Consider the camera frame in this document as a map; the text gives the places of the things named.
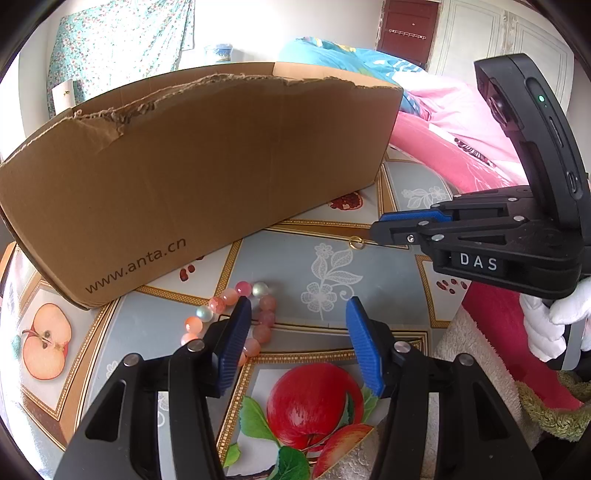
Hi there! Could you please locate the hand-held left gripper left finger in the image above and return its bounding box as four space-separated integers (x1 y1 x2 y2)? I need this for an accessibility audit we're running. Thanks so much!
54 295 254 480

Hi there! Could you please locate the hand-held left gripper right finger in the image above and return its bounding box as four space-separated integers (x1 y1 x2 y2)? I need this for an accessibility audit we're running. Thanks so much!
345 296 543 480

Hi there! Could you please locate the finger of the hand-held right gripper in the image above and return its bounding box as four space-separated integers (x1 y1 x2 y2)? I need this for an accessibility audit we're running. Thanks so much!
381 187 536 227
372 219 527 252

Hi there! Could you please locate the pink bead bracelet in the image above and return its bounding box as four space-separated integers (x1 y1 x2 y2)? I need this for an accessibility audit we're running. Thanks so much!
180 281 279 367

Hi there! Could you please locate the brown cardboard box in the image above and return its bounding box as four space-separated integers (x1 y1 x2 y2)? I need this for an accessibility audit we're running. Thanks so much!
0 62 404 310

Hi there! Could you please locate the person's right hand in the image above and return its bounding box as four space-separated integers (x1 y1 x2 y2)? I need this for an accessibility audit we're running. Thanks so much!
519 279 591 363

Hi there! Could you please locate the pink blanket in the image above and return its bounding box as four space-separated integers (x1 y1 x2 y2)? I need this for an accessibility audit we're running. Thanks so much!
388 71 541 195

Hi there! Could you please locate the white fleece blanket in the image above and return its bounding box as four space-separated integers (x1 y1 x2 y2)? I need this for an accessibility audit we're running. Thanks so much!
314 305 541 480

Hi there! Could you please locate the red cloth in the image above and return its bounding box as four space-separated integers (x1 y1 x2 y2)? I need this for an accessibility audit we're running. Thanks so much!
462 281 585 411

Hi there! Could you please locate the white wardrobe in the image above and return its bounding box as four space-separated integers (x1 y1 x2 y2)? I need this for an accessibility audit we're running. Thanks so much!
427 0 575 93

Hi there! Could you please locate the blue patterned quilt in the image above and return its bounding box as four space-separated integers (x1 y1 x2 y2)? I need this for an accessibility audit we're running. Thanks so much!
277 38 428 114

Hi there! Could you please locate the brown door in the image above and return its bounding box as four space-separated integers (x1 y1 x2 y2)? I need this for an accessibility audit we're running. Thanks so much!
375 0 439 70

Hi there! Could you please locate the green fuzzy cloth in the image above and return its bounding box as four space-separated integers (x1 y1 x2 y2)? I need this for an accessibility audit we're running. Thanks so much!
517 369 591 444

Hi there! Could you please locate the large water bottle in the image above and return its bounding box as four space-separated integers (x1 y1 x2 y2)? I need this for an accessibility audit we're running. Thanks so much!
203 42 234 65

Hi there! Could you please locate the white paper roll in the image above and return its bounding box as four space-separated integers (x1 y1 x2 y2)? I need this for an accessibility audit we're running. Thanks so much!
52 78 75 116

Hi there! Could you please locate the floral wall cloth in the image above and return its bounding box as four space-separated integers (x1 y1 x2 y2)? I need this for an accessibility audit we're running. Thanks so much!
46 9 197 116

